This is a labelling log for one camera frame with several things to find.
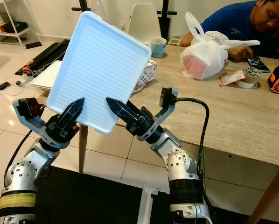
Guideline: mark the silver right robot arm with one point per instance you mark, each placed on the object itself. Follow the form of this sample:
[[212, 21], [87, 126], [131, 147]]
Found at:
[[179, 165]]

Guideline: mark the black power adapter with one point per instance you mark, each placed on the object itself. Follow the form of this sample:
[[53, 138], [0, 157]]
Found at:
[[3, 86]]

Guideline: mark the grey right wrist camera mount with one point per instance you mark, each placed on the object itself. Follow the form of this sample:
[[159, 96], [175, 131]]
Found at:
[[160, 119]]

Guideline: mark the white plastic bag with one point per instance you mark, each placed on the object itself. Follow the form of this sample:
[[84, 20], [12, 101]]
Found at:
[[202, 58]]

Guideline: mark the black stand pole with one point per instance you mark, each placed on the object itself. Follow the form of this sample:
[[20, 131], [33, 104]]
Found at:
[[165, 23], [83, 8]]

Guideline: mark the white shell chair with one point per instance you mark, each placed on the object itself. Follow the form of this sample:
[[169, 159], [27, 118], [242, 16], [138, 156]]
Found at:
[[142, 21]]

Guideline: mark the light wooden table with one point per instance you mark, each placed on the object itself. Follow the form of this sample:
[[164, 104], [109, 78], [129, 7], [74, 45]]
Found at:
[[228, 121]]

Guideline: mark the red white patterned box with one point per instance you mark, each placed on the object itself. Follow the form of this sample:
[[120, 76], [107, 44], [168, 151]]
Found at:
[[146, 74]]

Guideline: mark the white round tub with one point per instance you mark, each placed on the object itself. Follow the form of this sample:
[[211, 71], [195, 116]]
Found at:
[[251, 80]]

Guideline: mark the black bag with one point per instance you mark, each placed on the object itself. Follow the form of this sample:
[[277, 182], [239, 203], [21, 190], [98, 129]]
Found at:
[[16, 26]]

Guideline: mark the seated man in blue shirt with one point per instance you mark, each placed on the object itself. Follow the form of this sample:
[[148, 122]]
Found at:
[[233, 21]]

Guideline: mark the teal cased smartphone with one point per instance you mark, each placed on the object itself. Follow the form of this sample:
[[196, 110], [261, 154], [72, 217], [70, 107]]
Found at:
[[258, 64]]

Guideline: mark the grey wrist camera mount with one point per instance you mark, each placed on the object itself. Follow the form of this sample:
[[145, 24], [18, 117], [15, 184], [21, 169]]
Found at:
[[160, 119], [34, 123]]

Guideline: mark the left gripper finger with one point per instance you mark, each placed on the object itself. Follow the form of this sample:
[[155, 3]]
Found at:
[[75, 114]]

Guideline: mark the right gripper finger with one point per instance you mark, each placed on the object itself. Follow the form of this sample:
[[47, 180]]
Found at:
[[124, 112]]

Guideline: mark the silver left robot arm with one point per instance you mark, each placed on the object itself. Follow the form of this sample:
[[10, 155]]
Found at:
[[23, 177]]

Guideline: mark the white ribbed plastic tray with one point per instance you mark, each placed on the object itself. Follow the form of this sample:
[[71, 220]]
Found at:
[[102, 65]]

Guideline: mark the white shelf rack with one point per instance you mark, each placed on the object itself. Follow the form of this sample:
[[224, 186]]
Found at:
[[18, 33]]

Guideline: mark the red bordered card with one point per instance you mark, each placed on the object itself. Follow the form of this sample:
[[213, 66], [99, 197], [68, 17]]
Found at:
[[233, 78]]

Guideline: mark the white pipe rail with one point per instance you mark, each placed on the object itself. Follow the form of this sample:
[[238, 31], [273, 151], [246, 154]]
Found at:
[[145, 207]]

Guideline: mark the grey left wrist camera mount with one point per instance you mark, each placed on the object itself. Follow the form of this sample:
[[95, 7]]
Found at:
[[34, 123]]

